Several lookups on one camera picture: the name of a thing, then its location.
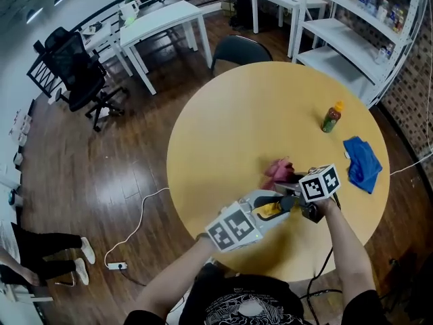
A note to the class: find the person's left forearm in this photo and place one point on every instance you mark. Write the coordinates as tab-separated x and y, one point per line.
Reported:
176	279

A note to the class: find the person's black printed t-shirt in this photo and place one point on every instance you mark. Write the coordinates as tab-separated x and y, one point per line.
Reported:
257	303

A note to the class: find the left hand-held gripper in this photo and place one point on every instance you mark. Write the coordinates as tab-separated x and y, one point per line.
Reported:
233	229

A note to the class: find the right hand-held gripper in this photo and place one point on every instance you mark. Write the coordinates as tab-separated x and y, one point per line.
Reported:
318	185

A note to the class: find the row of white boxes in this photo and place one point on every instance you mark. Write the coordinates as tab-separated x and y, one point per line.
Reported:
20	127

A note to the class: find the pink cloth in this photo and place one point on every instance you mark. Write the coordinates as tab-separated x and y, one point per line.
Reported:
279	169

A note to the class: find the cardboard box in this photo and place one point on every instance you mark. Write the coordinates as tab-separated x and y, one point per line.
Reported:
228	8

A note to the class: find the yellow bottle black cap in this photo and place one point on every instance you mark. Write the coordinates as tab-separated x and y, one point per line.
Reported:
269	210

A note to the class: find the white desk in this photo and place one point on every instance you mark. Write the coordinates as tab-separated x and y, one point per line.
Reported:
101	37
159	19

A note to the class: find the dark grey chair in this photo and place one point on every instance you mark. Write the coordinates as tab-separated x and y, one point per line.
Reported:
240	51

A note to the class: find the white box device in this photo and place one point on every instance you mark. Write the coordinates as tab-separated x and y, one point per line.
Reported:
129	9

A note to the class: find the white shelving rack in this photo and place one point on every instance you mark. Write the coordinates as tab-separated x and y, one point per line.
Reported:
338	32

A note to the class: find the blue cloth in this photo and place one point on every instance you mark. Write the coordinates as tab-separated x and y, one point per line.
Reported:
363	168

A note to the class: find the person's right forearm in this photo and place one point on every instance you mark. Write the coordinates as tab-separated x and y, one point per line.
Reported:
348	249

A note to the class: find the round wooden table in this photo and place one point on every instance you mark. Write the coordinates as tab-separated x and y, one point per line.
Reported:
236	130

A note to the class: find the green bottle orange cap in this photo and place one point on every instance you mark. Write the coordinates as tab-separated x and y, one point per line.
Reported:
331	120

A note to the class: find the group of plastic bottles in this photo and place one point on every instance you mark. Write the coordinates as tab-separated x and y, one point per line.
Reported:
367	0

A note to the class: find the black mesh office chair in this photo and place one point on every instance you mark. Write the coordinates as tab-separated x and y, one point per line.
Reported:
78	73

